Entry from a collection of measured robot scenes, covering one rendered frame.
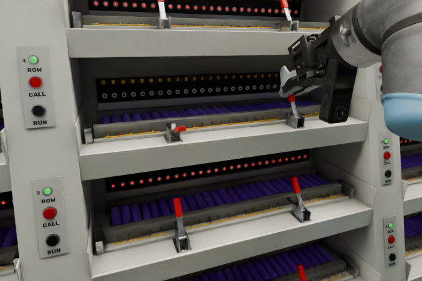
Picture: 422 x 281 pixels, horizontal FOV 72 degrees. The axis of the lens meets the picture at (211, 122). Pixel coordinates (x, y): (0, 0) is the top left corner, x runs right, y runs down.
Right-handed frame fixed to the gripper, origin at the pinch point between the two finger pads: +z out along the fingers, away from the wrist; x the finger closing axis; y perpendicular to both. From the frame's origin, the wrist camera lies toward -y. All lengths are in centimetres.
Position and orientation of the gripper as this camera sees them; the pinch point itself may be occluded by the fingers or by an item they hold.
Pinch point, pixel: (286, 95)
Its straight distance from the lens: 66.4
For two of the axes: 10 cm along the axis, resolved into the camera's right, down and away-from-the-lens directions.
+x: -9.4, 1.0, -3.3
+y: -1.6, -9.7, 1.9
